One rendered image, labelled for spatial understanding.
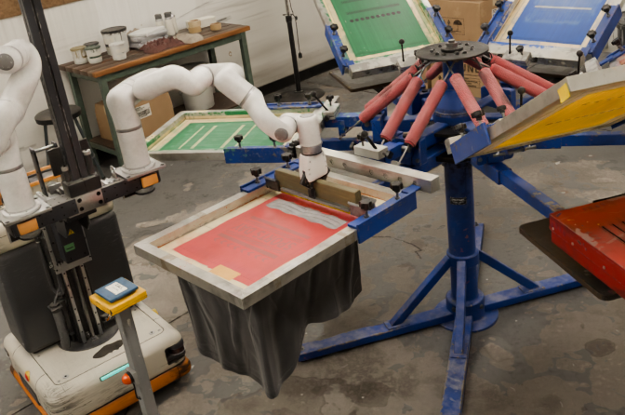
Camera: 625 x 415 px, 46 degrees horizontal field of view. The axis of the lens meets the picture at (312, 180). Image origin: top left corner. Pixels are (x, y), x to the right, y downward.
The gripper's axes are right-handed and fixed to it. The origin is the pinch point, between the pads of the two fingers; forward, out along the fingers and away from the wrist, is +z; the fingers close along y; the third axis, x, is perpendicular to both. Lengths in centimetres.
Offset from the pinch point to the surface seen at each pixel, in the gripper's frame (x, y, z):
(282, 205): -11.1, 8.0, 5.2
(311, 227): 9.9, 13.8, 5.9
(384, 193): 18.7, -15.0, 2.8
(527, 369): 44, -66, 101
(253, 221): -11.3, 21.9, 5.9
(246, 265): 10.7, 43.3, 5.9
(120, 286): -12, 76, 4
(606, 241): 105, -3, -9
